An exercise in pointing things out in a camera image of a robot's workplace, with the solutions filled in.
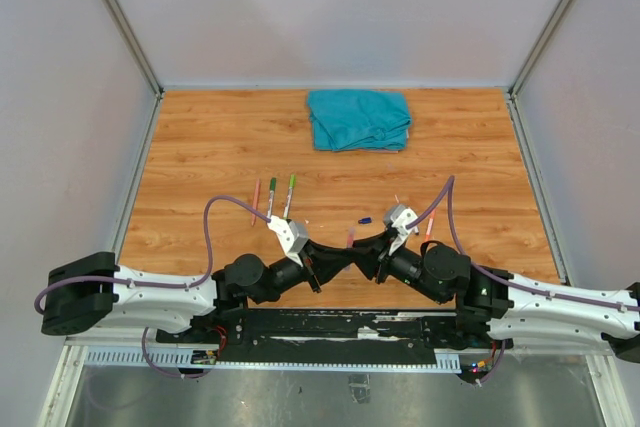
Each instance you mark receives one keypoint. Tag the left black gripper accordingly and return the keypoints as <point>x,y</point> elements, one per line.
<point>328,263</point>

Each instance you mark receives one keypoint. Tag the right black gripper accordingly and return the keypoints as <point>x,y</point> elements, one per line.
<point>371,254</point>

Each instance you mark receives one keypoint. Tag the pink marker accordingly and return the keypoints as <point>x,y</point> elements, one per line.
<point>350,237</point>

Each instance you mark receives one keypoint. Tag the pink pen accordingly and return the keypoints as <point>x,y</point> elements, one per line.
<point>255,201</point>

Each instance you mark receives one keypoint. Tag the white pen yellow-green tip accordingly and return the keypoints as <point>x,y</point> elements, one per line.
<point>289,197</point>

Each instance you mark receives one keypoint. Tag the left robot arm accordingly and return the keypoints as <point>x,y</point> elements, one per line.
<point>95,291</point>

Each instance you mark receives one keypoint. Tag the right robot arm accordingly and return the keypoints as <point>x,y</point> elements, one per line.
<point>505,306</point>

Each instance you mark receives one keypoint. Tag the orange pen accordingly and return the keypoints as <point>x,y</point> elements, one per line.
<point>429,226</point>

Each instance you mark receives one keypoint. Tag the black tipped white pen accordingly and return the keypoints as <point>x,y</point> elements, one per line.
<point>271,196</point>

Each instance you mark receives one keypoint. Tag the teal folded cloth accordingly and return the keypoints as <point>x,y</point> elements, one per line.
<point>355,119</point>

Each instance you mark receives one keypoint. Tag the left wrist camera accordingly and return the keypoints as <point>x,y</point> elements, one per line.
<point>291,235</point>

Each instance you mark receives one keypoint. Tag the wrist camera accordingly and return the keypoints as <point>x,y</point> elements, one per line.
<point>291,235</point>
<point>398,219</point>

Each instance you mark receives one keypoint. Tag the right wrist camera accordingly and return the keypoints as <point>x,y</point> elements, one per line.
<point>398,219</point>

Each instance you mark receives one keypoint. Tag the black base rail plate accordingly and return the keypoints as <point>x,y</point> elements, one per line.
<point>333,336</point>

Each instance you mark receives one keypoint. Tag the grey slotted cable duct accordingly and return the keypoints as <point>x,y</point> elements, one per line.
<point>166,358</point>

